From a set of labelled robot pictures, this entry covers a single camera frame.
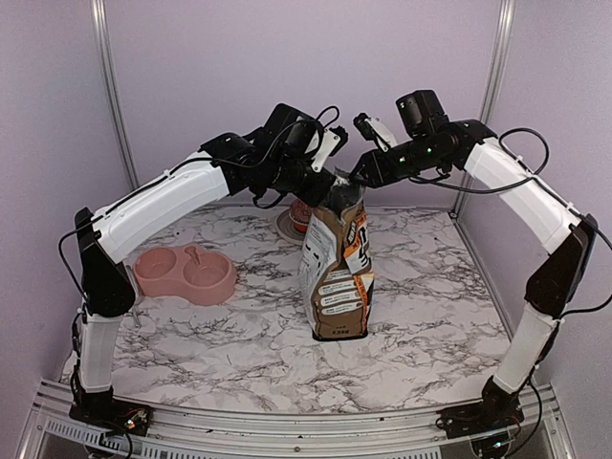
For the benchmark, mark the right aluminium frame post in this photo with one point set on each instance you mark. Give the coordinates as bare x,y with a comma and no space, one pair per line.
500,54

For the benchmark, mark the white tape roll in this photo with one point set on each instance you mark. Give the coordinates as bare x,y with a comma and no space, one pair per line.
288,229

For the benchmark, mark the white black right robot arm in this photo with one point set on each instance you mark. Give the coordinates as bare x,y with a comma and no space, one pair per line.
435,147

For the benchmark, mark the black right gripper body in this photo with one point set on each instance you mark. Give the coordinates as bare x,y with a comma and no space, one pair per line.
394,171

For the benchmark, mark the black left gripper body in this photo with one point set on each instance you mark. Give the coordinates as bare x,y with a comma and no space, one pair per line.
311,193

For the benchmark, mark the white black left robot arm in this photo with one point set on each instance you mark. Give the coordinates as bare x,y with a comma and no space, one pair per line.
286,154

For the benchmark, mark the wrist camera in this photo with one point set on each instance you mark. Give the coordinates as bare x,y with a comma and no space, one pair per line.
373,130
322,147

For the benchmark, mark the white brown pet food bag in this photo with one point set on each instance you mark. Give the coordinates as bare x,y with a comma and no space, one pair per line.
336,274

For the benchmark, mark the pink double pet feeder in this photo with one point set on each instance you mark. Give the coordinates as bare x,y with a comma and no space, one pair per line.
202,277

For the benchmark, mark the aluminium frame post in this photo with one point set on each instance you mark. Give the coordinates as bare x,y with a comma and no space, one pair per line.
112,93
500,54

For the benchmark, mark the aluminium front frame rail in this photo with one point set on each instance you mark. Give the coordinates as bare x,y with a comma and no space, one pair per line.
181,432

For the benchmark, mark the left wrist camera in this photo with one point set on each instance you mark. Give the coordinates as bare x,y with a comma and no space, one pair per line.
322,147

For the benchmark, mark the red patterned ceramic bowl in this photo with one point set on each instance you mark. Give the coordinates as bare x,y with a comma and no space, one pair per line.
300,215

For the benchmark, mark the left aluminium frame post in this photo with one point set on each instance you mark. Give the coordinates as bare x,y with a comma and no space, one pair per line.
112,93

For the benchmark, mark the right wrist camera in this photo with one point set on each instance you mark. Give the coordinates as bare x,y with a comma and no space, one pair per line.
373,130

